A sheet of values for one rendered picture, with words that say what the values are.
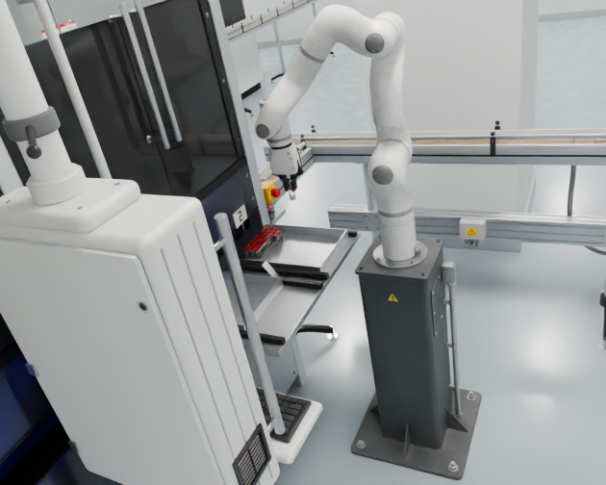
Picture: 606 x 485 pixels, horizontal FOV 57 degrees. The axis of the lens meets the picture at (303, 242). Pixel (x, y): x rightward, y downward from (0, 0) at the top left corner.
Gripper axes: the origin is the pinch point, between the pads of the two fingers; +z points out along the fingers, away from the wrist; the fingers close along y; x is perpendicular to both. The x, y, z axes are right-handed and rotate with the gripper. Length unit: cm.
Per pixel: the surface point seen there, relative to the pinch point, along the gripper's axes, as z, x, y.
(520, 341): 116, 66, 69
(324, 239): 25.9, 6.5, 5.7
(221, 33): -51, 13, -21
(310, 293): 26.2, -27.2, 14.7
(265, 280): 24.2, -25.0, -2.9
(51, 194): -46, -98, 12
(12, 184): -41, -83, -21
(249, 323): -8, -82, 32
